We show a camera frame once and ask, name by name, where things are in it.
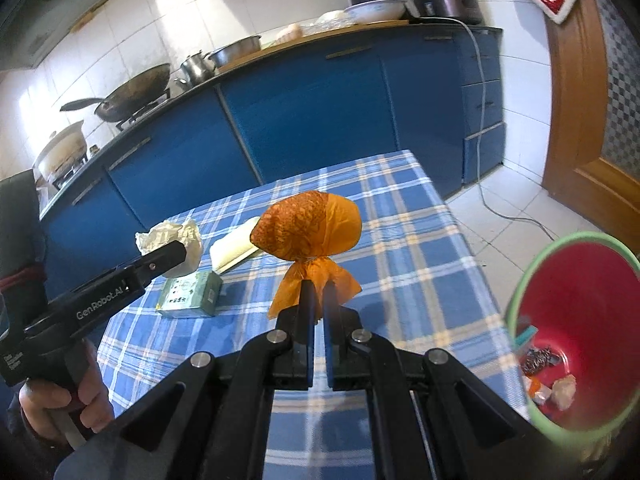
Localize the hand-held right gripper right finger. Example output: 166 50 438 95
322 281 573 480

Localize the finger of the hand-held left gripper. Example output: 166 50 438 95
122 240 187 291

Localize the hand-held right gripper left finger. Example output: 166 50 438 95
55 280 318 480

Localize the orange plastic bag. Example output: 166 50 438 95
248 190 363 321

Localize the white paper ball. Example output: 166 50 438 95
550 375 577 411

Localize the person's left hand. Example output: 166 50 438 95
19 339 116 443

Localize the crumpled cream paper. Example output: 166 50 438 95
135 217 203 279

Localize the green cardboard box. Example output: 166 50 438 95
156 270 223 319

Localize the cream rectangular block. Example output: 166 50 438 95
208 216 262 275

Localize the blue plaid tablecloth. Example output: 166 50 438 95
97 149 531 480

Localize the white cooking pot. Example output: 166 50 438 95
32 120 87 183

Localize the gas stove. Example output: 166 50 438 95
50 87 173 191

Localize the dark metal wok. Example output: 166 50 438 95
60 62 172 123

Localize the steel kettle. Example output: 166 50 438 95
180 50 218 87

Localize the blue kitchen base cabinet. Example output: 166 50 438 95
37 24 507 286

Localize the steel basin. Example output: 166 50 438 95
207 35 263 68

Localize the range hood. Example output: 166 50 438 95
0 0 148 68

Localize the clear bag on counter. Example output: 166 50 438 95
315 9 356 31

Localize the wooden door with patterned glass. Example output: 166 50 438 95
542 0 640 256

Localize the white bowl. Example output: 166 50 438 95
342 0 407 25

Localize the white power cable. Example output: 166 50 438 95
420 16 558 241

